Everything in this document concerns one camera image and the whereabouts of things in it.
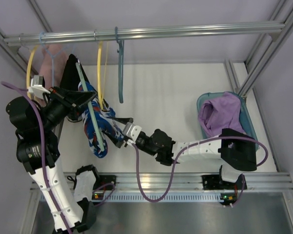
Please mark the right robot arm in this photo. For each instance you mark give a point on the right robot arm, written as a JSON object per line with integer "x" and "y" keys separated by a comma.
{"x": 235, "y": 151}

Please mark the aluminium hanging rail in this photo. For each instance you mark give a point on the aluminium hanging rail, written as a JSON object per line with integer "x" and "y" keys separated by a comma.
{"x": 146, "y": 33}

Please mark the black garment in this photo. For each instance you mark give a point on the black garment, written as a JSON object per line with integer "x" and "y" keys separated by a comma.
{"x": 70, "y": 80}

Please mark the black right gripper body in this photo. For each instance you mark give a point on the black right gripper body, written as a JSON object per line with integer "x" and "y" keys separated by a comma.
{"x": 130, "y": 142}

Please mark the purple garment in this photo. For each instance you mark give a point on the purple garment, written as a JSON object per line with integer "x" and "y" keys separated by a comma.
{"x": 219, "y": 113}

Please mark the pink garment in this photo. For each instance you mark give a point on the pink garment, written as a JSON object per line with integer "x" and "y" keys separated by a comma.
{"x": 48, "y": 65}

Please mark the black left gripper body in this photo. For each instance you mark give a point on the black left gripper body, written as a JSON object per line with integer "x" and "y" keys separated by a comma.
{"x": 65, "y": 98}

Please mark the teal plastic basket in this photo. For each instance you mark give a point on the teal plastic basket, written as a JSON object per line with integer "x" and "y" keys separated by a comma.
{"x": 244, "y": 117}

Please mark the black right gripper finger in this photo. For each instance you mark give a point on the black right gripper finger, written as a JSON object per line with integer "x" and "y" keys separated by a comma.
{"x": 123, "y": 121}
{"x": 116, "y": 137}

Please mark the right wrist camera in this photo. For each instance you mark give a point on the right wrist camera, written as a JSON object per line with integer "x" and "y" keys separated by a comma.
{"x": 131, "y": 130}

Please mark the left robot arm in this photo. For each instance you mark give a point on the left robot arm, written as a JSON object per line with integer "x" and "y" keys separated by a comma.
{"x": 37, "y": 150}

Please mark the teal plastic hanger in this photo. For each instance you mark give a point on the teal plastic hanger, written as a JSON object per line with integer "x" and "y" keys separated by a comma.
{"x": 120, "y": 52}

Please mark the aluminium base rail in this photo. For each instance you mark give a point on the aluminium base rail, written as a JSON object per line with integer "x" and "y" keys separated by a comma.
{"x": 193, "y": 182}

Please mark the yellow plastic hanger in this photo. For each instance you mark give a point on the yellow plastic hanger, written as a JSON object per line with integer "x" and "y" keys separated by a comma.
{"x": 28, "y": 71}
{"x": 99, "y": 62}

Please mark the aluminium frame post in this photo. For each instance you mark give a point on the aluminium frame post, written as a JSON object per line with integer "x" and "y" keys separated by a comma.
{"x": 263, "y": 51}

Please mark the mint green plastic hanger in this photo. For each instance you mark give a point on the mint green plastic hanger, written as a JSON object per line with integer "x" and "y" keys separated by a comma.
{"x": 90, "y": 122}

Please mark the blue red white patterned trousers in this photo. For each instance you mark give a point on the blue red white patterned trousers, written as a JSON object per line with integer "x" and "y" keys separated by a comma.
{"x": 105, "y": 123}

